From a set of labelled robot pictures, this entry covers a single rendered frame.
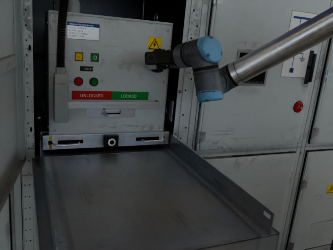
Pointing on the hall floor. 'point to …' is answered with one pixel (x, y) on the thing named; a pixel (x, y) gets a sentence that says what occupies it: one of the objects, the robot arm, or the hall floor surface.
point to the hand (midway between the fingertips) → (145, 63)
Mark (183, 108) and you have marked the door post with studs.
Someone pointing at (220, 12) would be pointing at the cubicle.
